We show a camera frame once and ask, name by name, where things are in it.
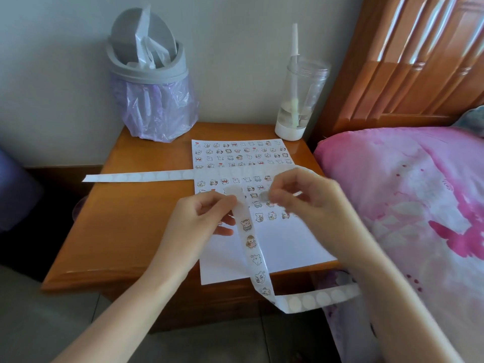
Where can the grey pillow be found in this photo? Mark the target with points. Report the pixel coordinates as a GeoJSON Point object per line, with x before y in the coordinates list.
{"type": "Point", "coordinates": [472, 120]}

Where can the person's left forearm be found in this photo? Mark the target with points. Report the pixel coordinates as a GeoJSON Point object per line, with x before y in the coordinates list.
{"type": "Point", "coordinates": [124, 317]}

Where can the pink floral bedding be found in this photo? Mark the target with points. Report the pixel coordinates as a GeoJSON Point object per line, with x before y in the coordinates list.
{"type": "Point", "coordinates": [416, 177]}

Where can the rows of stuck cartoon stickers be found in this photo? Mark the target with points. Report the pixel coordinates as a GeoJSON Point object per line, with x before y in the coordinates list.
{"type": "Point", "coordinates": [227, 151]}

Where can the grey trash bin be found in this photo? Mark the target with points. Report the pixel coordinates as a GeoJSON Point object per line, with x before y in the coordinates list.
{"type": "Point", "coordinates": [151, 77]}

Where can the wooden bed headboard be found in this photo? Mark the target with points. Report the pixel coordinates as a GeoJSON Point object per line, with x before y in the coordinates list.
{"type": "Point", "coordinates": [397, 79]}

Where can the person's left hand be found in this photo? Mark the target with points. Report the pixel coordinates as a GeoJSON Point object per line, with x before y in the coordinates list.
{"type": "Point", "coordinates": [189, 234]}

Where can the person's right hand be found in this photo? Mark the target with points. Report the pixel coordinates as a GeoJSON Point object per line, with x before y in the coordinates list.
{"type": "Point", "coordinates": [325, 215]}

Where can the purple plastic container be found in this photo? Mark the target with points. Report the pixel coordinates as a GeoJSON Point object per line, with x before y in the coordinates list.
{"type": "Point", "coordinates": [77, 209]}

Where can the white paper sheet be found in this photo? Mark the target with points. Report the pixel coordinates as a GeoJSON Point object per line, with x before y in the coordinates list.
{"type": "Point", "coordinates": [287, 245]}

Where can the clear cup with white base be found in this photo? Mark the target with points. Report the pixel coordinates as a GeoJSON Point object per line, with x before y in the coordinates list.
{"type": "Point", "coordinates": [289, 133]}

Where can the person's right forearm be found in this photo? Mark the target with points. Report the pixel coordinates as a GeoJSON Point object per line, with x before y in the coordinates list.
{"type": "Point", "coordinates": [401, 310]}

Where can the white backing scraps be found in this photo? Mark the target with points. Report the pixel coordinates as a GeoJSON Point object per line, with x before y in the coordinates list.
{"type": "Point", "coordinates": [141, 45]}

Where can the white straw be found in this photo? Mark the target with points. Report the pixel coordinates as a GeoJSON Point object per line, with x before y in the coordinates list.
{"type": "Point", "coordinates": [294, 37]}

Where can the wooden nightstand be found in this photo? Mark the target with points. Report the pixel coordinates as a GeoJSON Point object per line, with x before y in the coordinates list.
{"type": "Point", "coordinates": [124, 223]}

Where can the purple rolled mat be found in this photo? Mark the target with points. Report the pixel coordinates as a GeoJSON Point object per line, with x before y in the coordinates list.
{"type": "Point", "coordinates": [19, 192]}

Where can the long white sticker strip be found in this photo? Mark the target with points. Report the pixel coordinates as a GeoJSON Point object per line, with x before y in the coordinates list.
{"type": "Point", "coordinates": [132, 176]}

